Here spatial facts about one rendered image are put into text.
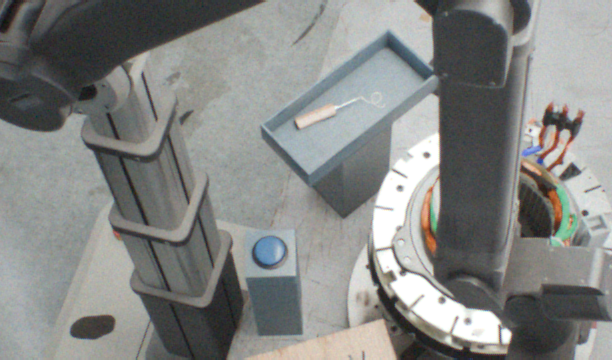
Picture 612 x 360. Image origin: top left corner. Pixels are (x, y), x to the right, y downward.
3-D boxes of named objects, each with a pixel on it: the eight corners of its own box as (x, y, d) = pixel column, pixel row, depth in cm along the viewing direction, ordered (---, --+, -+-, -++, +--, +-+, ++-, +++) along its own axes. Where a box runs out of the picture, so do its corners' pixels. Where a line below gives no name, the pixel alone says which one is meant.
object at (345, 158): (383, 121, 192) (388, 27, 167) (427, 163, 188) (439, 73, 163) (272, 207, 186) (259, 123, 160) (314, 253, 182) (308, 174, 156)
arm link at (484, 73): (460, -155, 61) (414, 0, 57) (564, -142, 60) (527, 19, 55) (455, 200, 99) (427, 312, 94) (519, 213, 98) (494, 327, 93)
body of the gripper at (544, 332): (594, 284, 106) (566, 248, 101) (574, 385, 101) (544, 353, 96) (531, 282, 109) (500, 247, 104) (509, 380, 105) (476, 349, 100)
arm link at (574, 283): (459, 188, 95) (436, 279, 92) (588, 184, 89) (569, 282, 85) (515, 253, 104) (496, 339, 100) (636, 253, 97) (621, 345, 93)
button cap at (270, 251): (284, 238, 155) (284, 235, 155) (284, 265, 154) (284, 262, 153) (255, 239, 156) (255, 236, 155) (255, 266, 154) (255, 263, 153)
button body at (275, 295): (302, 293, 179) (295, 228, 156) (303, 334, 176) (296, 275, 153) (258, 294, 179) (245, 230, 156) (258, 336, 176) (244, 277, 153)
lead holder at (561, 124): (579, 135, 143) (584, 122, 140) (549, 144, 143) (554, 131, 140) (568, 111, 145) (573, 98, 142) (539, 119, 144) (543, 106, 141)
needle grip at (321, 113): (331, 107, 166) (294, 122, 165) (331, 101, 164) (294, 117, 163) (336, 116, 165) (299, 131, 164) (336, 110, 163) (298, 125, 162)
